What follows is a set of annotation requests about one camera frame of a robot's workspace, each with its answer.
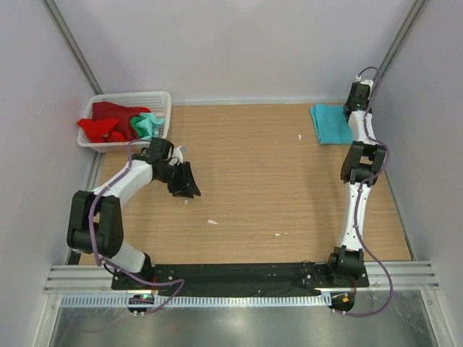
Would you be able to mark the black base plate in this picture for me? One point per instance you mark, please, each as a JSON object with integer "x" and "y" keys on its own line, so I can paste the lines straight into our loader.
{"x": 251, "y": 280}

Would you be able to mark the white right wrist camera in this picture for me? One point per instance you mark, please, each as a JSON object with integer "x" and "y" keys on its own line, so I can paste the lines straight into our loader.
{"x": 359, "y": 79}

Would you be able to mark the grey slotted cable duct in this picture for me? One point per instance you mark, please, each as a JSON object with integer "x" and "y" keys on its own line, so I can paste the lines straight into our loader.
{"x": 143, "y": 301}

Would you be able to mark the mint green t shirt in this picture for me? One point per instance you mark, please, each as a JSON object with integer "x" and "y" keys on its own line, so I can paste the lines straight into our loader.
{"x": 147, "y": 125}

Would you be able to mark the left aluminium corner post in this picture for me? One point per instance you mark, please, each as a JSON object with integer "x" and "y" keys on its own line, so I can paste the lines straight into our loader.
{"x": 71, "y": 43}

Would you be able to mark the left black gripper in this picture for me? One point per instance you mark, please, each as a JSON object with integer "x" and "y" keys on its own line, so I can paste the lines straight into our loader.
{"x": 186, "y": 179}

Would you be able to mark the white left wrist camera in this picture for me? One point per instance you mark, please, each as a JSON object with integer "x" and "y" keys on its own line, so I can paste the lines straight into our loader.
{"x": 176, "y": 156}

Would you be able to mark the aluminium corner post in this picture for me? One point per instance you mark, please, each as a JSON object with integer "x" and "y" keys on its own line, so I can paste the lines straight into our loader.
{"x": 71, "y": 43}
{"x": 402, "y": 34}

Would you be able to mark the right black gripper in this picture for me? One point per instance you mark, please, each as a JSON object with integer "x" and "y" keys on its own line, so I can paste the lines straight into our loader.
{"x": 367, "y": 100}

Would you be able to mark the white plastic laundry basket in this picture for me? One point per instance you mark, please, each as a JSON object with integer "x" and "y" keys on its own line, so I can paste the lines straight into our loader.
{"x": 158, "y": 102}

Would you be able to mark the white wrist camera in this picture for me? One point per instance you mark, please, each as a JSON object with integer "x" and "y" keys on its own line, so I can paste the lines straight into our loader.
{"x": 176, "y": 156}
{"x": 359, "y": 79}

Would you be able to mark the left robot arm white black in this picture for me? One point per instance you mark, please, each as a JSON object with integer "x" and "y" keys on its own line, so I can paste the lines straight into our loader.
{"x": 95, "y": 221}

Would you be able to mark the right aluminium corner post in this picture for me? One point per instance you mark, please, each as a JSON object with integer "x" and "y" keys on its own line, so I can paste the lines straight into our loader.
{"x": 402, "y": 34}

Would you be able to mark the dark red t shirt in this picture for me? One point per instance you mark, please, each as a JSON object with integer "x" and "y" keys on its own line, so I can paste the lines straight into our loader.
{"x": 107, "y": 110}

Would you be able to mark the blue t shirt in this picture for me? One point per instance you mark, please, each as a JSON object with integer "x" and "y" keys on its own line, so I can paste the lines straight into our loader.
{"x": 331, "y": 127}

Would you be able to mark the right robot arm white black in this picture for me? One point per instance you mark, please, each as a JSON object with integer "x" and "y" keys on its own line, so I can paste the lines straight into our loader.
{"x": 359, "y": 173}

